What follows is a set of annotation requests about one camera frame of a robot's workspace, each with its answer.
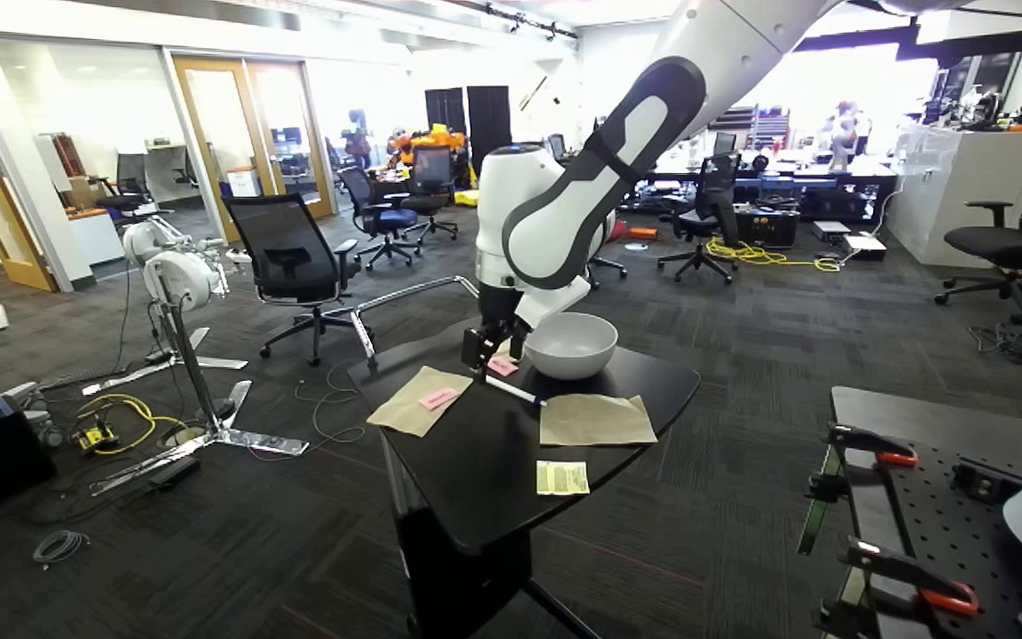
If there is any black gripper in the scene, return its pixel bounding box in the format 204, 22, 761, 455
460, 284, 524, 370

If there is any white pen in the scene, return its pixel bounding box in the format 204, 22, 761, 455
482, 378, 538, 406

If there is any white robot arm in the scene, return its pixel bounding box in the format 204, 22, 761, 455
460, 0, 842, 370

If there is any pink sticky note by bowl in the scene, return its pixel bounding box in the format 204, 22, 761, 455
487, 356, 519, 381

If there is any white ceramic bowl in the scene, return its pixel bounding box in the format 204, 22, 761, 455
520, 313, 618, 381

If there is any pink sticky note on paper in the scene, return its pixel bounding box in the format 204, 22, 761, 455
423, 388, 460, 411

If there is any brown paper sheet with pink note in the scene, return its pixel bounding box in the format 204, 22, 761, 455
370, 367, 470, 436

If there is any black round side table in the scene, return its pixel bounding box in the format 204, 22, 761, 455
384, 347, 699, 639

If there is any blue office chair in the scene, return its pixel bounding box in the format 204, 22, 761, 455
340, 172, 423, 270

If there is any yellow sticky note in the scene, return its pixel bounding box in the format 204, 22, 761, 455
537, 462, 589, 496

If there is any black office chair near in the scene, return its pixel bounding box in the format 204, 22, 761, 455
227, 196, 359, 362

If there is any black office chair centre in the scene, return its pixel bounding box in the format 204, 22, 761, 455
657, 157, 740, 284

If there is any black perforated robot table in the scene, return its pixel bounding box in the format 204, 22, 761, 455
812, 388, 1022, 639

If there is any silver metal frame stand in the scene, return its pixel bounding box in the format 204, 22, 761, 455
347, 272, 480, 373

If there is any brown paper sheet near wall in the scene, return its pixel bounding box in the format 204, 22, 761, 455
538, 394, 657, 448

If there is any yellow hose on floor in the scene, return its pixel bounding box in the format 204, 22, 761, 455
699, 235, 851, 276

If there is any orange handled clamp upper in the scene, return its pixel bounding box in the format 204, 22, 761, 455
826, 424, 919, 470

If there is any orange handled clamp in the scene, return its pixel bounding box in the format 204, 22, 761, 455
826, 424, 919, 470
816, 539, 984, 639

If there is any yellow cable bundle floor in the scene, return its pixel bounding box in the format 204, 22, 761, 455
73, 394, 185, 457

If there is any orange handled clamp lower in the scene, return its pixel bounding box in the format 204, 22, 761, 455
816, 539, 984, 639

